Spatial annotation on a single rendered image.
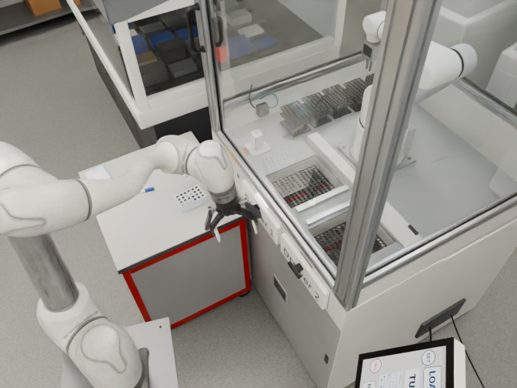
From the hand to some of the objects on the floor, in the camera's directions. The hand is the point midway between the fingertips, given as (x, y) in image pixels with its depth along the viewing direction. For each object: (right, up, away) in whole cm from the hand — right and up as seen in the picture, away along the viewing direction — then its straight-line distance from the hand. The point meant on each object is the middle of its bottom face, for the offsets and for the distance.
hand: (236, 232), depth 163 cm
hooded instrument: (-40, +76, +196) cm, 214 cm away
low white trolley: (-35, -35, +99) cm, 111 cm away
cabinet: (+56, -35, +96) cm, 116 cm away
